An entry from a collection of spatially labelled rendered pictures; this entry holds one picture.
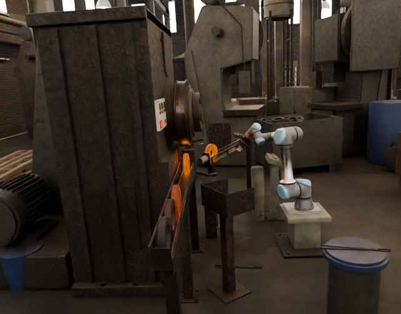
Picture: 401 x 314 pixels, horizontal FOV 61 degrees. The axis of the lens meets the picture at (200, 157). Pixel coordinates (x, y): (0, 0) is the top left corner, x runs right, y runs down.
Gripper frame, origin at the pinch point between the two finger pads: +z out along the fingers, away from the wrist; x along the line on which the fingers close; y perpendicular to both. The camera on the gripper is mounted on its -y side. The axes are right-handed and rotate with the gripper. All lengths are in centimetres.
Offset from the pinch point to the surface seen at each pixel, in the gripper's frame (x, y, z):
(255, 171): -1.8, 27.7, 1.9
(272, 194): 4, 55, 13
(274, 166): 11.4, 38.1, -6.8
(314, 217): -43, 81, -35
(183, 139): -80, -26, -37
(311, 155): 161, 73, 45
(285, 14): 797, -195, 118
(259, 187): -4.4, 40.8, 11.4
